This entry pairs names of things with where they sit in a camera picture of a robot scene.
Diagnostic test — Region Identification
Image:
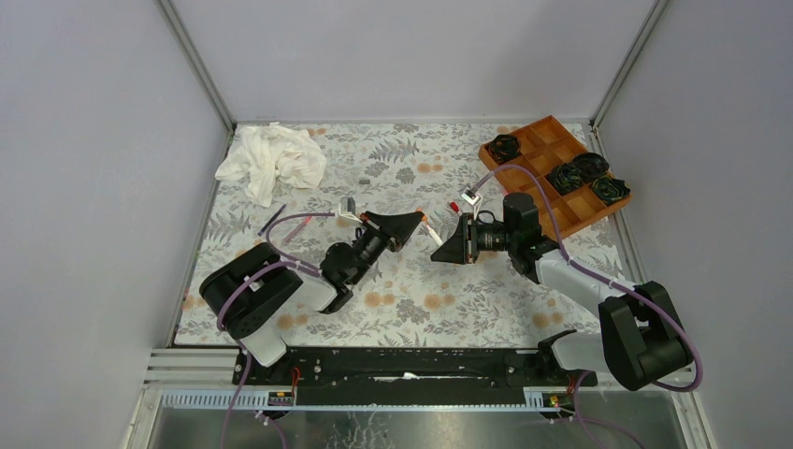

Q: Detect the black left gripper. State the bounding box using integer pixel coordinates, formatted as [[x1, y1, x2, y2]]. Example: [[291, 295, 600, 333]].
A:
[[348, 210, 421, 286]]

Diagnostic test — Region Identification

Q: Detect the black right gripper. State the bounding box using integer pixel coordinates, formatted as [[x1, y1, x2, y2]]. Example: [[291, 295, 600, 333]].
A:
[[430, 213, 517, 265]]

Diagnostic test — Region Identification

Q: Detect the pink pen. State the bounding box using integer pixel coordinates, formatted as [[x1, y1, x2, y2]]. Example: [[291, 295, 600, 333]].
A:
[[282, 217, 311, 244]]

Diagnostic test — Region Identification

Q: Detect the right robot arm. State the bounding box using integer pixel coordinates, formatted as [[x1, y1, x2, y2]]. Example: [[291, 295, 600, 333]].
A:
[[430, 193, 699, 391]]

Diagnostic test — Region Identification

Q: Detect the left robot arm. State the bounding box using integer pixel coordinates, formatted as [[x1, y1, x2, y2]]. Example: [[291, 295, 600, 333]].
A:
[[199, 211, 425, 384]]

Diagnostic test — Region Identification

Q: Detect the black pen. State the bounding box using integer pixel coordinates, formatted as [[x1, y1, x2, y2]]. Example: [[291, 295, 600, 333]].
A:
[[257, 204, 287, 237]]

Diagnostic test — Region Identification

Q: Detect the floral patterned mat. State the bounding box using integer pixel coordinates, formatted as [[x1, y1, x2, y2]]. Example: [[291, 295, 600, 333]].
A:
[[174, 123, 598, 348]]

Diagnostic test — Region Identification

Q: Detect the orange compartment tray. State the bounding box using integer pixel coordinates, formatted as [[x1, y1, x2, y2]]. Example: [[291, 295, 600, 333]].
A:
[[479, 116, 631, 238]]

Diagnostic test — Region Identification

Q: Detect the white crumpled cloth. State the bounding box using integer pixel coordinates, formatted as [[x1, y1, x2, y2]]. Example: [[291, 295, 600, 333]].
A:
[[214, 123, 327, 208]]

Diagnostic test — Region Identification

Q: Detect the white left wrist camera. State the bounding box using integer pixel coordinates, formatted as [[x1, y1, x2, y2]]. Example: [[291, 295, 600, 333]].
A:
[[337, 196, 362, 224]]

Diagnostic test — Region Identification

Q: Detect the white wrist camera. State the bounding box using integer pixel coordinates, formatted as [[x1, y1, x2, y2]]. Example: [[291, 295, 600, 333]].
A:
[[337, 196, 362, 224], [461, 189, 483, 219]]

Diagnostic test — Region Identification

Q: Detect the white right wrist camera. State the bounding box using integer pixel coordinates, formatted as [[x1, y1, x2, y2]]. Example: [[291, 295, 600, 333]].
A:
[[461, 189, 483, 219]]

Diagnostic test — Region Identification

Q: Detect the black green cable coil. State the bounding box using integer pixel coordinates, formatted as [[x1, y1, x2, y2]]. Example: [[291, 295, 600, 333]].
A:
[[589, 175, 632, 206]]

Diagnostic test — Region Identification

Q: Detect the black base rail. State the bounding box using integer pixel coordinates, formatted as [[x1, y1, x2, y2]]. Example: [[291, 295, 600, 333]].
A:
[[232, 346, 576, 407]]

